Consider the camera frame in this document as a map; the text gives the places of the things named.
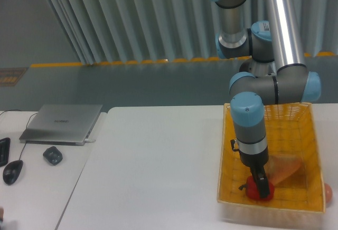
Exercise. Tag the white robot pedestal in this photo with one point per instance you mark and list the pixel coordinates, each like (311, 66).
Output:
(259, 68)

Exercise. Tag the triangular bread piece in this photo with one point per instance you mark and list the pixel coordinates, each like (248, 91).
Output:
(280, 167)

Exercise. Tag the silver laptop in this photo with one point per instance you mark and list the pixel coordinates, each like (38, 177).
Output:
(62, 124)

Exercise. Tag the grey folding partition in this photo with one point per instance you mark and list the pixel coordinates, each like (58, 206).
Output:
(144, 30)

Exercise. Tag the orange-red round fruit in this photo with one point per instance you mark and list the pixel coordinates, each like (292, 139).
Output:
(328, 193)

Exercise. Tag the black computer mouse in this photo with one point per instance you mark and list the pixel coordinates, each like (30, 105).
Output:
(12, 171)

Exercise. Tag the yellow woven basket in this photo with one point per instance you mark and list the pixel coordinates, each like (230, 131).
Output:
(290, 131)

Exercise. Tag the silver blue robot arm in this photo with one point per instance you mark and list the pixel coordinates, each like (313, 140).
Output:
(275, 43)

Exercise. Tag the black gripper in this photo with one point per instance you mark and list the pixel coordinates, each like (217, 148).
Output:
(254, 156)

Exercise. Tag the small black device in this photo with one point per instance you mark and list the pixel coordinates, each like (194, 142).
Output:
(53, 155)

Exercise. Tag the red bell pepper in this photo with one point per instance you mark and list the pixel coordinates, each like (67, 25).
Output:
(252, 190)

